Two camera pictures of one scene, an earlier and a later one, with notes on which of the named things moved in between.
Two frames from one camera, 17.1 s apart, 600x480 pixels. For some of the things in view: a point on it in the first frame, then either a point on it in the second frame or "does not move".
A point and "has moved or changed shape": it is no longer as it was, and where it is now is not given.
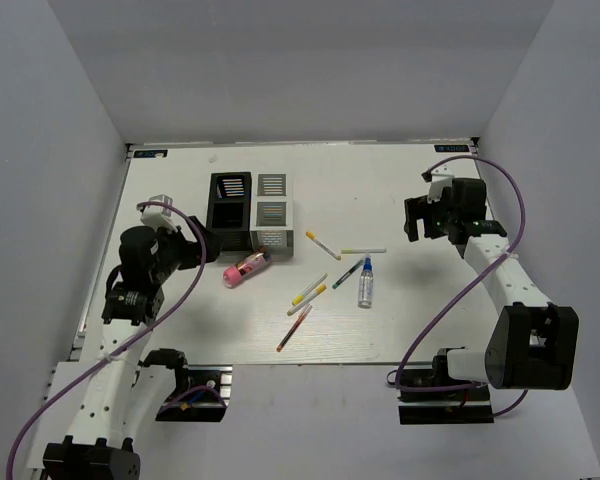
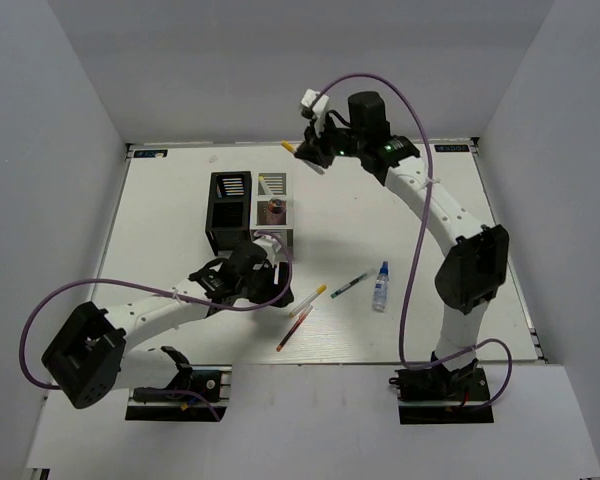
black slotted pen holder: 230,209 does not move
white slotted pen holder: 272,213 does not move
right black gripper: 419,208 → 313,148
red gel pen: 294,329 does not move
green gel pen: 353,269 → 335,294
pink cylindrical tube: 233,275 has moved or changed shape
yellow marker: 312,236 → 289,146
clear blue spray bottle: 366,284 → 381,288
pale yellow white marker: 362,250 → 264,186
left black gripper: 193,250 → 273,292
